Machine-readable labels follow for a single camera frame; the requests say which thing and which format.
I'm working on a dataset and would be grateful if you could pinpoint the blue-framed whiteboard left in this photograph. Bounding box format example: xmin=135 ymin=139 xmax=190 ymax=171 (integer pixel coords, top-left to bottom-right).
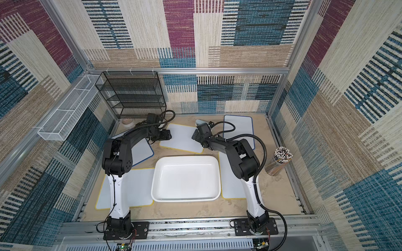
xmin=112 ymin=128 xmax=154 ymax=167

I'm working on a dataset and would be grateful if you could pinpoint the white plastic storage box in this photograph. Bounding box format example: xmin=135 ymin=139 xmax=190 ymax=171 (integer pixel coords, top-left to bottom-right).
xmin=151 ymin=155 xmax=221 ymax=202

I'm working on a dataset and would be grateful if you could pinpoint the yellow-framed whiteboard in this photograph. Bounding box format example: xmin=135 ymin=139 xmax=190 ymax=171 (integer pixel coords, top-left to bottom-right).
xmin=95 ymin=168 xmax=155 ymax=210
xmin=159 ymin=123 xmax=204 ymax=154
xmin=219 ymin=152 xmax=246 ymax=199

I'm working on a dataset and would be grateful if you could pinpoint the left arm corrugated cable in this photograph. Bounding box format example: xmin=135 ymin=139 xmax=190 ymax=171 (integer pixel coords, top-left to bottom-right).
xmin=125 ymin=109 xmax=177 ymax=139

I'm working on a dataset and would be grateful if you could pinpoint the blue-framed whiteboard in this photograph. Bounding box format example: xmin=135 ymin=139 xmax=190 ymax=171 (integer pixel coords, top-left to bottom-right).
xmin=223 ymin=115 xmax=255 ymax=150
xmin=112 ymin=128 xmax=154 ymax=167

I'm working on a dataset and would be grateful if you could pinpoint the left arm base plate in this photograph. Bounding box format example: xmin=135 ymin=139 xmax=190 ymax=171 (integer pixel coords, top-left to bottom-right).
xmin=103 ymin=222 xmax=150 ymax=241

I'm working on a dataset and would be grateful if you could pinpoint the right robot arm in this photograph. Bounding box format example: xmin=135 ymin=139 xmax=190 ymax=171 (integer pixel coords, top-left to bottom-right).
xmin=192 ymin=120 xmax=270 ymax=235

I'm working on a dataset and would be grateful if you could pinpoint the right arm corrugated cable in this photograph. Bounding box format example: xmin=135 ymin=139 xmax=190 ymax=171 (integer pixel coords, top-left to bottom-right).
xmin=210 ymin=121 xmax=289 ymax=251

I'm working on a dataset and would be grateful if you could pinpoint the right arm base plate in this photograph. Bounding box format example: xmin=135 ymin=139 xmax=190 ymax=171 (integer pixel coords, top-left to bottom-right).
xmin=229 ymin=218 xmax=278 ymax=236

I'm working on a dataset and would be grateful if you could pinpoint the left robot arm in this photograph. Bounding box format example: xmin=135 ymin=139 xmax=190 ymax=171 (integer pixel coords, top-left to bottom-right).
xmin=102 ymin=121 xmax=172 ymax=240

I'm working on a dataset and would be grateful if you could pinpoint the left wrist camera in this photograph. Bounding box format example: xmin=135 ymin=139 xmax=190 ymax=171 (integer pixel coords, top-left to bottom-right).
xmin=146 ymin=113 xmax=160 ymax=124

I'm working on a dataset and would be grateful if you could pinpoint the cup of pencils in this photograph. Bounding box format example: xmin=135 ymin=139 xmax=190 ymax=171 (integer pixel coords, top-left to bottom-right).
xmin=265 ymin=146 xmax=293 ymax=176

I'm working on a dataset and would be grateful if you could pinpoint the aluminium front rail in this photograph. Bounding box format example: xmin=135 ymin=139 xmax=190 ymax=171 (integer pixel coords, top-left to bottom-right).
xmin=54 ymin=215 xmax=325 ymax=245

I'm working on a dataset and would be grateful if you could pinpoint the white wire mesh basket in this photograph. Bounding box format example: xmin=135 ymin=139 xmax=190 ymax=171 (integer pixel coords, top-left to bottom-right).
xmin=38 ymin=74 xmax=99 ymax=141

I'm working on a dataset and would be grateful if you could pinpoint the blue-framed whiteboard back right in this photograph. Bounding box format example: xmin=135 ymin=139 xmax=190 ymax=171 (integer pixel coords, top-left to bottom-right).
xmin=223 ymin=115 xmax=255 ymax=150

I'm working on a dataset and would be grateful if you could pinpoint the tape roll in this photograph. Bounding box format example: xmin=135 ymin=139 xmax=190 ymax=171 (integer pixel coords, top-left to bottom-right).
xmin=121 ymin=118 xmax=134 ymax=127

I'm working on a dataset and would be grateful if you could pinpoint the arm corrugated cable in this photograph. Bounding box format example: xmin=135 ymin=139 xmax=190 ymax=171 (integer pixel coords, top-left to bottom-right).
xmin=125 ymin=109 xmax=177 ymax=139
xmin=210 ymin=121 xmax=289 ymax=251

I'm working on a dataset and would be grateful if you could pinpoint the black wire mesh shelf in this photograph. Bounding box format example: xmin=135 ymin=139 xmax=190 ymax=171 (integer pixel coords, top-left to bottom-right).
xmin=95 ymin=71 xmax=166 ymax=119

